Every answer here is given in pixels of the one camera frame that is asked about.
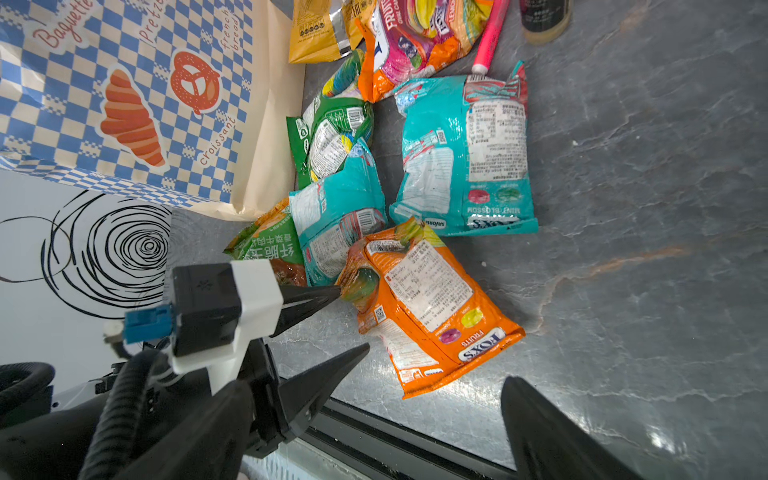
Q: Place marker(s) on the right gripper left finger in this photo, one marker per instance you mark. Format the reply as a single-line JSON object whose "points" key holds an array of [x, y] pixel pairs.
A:
{"points": [[208, 444]]}

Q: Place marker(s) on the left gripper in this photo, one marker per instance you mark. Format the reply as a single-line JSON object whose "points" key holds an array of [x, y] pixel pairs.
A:
{"points": [[301, 397]]}

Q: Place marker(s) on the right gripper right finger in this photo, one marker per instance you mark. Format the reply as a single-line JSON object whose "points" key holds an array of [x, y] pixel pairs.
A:
{"points": [[547, 445]]}

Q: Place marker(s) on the green red snack bag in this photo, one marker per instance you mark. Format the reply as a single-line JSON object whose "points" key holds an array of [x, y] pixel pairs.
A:
{"points": [[273, 237]]}

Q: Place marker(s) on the orange Fox's snack bag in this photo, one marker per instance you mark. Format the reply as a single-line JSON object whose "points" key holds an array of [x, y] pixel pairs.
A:
{"points": [[436, 322]]}

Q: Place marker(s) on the green white snack bag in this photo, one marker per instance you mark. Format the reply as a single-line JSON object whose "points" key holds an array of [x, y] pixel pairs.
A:
{"points": [[323, 136]]}

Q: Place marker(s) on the teal mint snack bag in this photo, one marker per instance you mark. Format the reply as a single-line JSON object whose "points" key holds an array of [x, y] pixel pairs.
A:
{"points": [[464, 152]]}

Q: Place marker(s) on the blue checkered paper bag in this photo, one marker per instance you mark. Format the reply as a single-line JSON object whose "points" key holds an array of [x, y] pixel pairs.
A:
{"points": [[179, 103]]}

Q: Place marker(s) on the yellow snack bag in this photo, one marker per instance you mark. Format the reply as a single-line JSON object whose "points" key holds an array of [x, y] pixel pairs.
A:
{"points": [[326, 30]]}

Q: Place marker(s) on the orange snack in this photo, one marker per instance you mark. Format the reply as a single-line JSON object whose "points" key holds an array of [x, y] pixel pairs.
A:
{"points": [[410, 39]]}

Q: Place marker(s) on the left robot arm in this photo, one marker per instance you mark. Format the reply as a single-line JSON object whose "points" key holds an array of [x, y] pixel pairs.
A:
{"points": [[99, 438]]}

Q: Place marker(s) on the pink marker pen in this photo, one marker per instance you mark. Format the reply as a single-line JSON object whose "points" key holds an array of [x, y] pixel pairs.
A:
{"points": [[490, 38]]}

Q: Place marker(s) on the small dark spice bottle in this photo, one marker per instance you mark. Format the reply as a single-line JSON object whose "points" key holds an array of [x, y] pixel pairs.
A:
{"points": [[544, 20]]}

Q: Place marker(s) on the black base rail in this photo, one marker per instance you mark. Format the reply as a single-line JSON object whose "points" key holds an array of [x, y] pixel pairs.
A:
{"points": [[381, 449]]}

